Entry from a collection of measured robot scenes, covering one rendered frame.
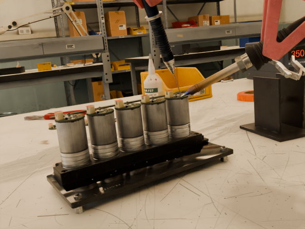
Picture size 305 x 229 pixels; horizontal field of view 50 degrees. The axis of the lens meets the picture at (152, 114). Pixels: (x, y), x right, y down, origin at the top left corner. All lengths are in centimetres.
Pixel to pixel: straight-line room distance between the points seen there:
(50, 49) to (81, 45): 23
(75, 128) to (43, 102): 446
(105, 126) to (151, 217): 9
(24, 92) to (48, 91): 31
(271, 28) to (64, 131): 19
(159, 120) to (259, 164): 10
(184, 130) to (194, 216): 12
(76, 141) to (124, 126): 5
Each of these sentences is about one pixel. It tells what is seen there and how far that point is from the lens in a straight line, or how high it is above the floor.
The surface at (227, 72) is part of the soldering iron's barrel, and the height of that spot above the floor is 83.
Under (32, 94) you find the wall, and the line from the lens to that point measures 471.
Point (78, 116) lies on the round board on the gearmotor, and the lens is 29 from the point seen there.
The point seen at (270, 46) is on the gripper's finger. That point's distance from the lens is 31.
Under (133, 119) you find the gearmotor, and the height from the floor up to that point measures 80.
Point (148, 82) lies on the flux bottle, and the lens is 59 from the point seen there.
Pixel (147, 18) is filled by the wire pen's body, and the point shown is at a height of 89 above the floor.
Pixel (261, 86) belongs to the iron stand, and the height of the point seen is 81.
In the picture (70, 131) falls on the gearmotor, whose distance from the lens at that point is 28.
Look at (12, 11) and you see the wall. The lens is 473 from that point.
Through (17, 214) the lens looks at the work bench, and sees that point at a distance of 28.
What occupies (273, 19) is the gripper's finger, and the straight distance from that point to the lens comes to 31.
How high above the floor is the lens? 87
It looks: 12 degrees down
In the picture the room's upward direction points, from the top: 6 degrees counter-clockwise
